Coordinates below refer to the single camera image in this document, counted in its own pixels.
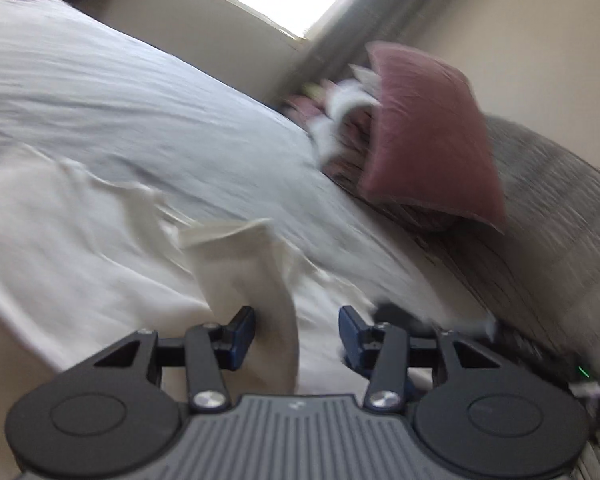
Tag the white shirt with orange print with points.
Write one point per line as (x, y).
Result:
(85, 261)

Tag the grey bed sheet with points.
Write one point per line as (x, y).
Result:
(71, 86)

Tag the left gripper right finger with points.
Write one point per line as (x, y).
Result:
(548, 452)

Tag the pink velvet pillow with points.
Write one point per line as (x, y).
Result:
(429, 146)

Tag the grey curtain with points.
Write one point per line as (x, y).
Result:
(343, 42)

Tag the folded pink white quilt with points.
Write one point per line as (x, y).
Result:
(338, 118)

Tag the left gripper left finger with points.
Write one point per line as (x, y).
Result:
(122, 408)

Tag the grey quilted headboard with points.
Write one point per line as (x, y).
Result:
(541, 274)

